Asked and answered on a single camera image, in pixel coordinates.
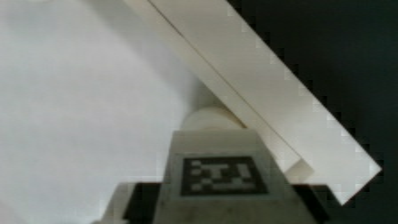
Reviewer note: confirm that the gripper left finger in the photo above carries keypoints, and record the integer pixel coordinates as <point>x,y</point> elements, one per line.
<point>131,205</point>

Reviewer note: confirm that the white table leg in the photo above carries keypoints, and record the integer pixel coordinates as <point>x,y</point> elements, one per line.
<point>223,185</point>

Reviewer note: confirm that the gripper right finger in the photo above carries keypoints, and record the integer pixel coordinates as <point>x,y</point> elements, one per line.
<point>311,196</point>

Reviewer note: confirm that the white square tabletop tray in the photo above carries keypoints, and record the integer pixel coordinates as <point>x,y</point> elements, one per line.
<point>96,93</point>

